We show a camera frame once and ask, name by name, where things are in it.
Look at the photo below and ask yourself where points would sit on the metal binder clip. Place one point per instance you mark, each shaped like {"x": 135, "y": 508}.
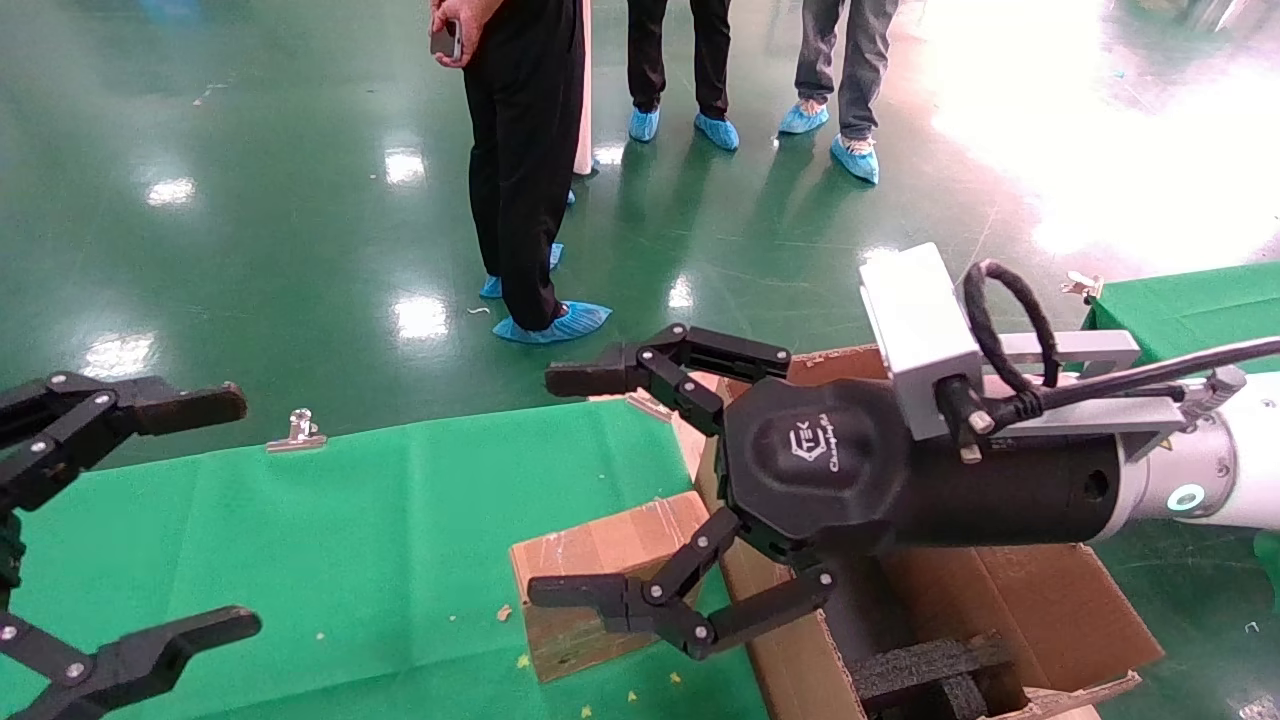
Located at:
{"x": 297, "y": 432}
{"x": 1084, "y": 288}
{"x": 650, "y": 405}

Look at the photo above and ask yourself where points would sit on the small brown cardboard box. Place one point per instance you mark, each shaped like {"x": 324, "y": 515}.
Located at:
{"x": 600, "y": 545}

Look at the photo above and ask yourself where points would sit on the bystander hand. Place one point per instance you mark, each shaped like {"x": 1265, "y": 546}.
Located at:
{"x": 468, "y": 18}

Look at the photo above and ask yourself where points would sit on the black foam insert bar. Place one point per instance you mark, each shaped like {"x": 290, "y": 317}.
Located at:
{"x": 920, "y": 668}

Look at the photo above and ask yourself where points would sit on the person in slim black trousers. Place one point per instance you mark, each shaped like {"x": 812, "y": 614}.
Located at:
{"x": 650, "y": 50}

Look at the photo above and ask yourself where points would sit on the green object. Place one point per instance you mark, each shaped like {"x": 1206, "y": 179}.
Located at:
{"x": 1270, "y": 570}

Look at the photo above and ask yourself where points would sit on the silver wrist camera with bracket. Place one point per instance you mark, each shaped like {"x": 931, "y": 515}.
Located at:
{"x": 915, "y": 320}

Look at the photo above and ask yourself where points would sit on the large open cardboard carton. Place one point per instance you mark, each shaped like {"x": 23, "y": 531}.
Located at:
{"x": 1050, "y": 610}

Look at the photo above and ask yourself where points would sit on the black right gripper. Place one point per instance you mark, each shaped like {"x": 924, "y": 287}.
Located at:
{"x": 830, "y": 470}

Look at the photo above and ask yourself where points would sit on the person in grey jeans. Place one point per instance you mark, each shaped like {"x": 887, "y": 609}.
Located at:
{"x": 860, "y": 60}

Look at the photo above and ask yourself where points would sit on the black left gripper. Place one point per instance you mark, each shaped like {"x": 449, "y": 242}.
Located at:
{"x": 8, "y": 550}

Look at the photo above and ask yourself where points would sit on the white upright post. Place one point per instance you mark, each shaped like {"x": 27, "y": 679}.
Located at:
{"x": 584, "y": 90}

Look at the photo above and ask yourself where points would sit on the wide green table cloth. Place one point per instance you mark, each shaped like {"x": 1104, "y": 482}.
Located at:
{"x": 350, "y": 540}

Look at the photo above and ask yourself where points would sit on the dark smartphone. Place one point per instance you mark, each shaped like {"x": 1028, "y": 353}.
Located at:
{"x": 445, "y": 40}

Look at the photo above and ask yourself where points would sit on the person in wide black trousers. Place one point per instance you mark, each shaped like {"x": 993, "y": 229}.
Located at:
{"x": 525, "y": 150}

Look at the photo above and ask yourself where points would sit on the blue shoe cover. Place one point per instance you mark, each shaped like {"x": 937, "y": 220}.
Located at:
{"x": 718, "y": 131}
{"x": 560, "y": 323}
{"x": 490, "y": 287}
{"x": 644, "y": 124}
{"x": 803, "y": 118}
{"x": 857, "y": 160}

